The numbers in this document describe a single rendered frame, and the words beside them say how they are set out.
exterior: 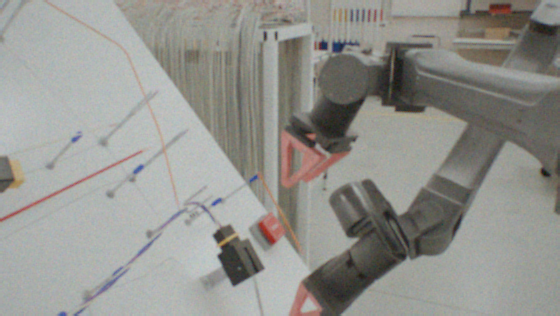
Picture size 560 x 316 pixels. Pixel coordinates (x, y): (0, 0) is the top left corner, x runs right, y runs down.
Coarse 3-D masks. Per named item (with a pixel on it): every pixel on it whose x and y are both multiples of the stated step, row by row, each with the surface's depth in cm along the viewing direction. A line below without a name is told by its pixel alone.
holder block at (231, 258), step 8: (248, 240) 79; (232, 248) 76; (240, 248) 77; (248, 248) 78; (224, 256) 77; (232, 256) 77; (240, 256) 76; (256, 256) 79; (224, 264) 78; (232, 264) 77; (240, 264) 76; (248, 264) 76; (256, 264) 78; (232, 272) 77; (240, 272) 76; (248, 272) 76; (256, 272) 77; (232, 280) 77; (240, 280) 76
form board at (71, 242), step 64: (64, 0) 92; (0, 64) 74; (64, 64) 84; (128, 64) 96; (0, 128) 68; (64, 128) 76; (128, 128) 87; (192, 128) 100; (64, 192) 70; (128, 192) 79; (192, 192) 90; (0, 256) 59; (64, 256) 65; (128, 256) 72; (192, 256) 82
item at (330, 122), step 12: (324, 96) 66; (312, 108) 68; (324, 108) 65; (336, 108) 65; (348, 108) 65; (360, 108) 66; (300, 120) 65; (312, 120) 67; (324, 120) 66; (336, 120) 65; (348, 120) 66; (312, 132) 64; (324, 132) 65; (336, 132) 66; (348, 132) 70; (324, 144) 64
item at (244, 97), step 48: (144, 0) 158; (192, 0) 145; (240, 0) 146; (288, 0) 142; (192, 48) 139; (240, 48) 134; (288, 48) 168; (192, 96) 144; (240, 96) 138; (288, 96) 173; (240, 144) 141; (288, 192) 185; (288, 240) 191
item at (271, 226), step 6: (270, 216) 97; (258, 222) 95; (264, 222) 95; (270, 222) 96; (276, 222) 98; (264, 228) 95; (270, 228) 95; (276, 228) 97; (282, 228) 98; (264, 234) 96; (270, 234) 95; (276, 234) 96; (282, 234) 97; (270, 240) 95; (276, 240) 95
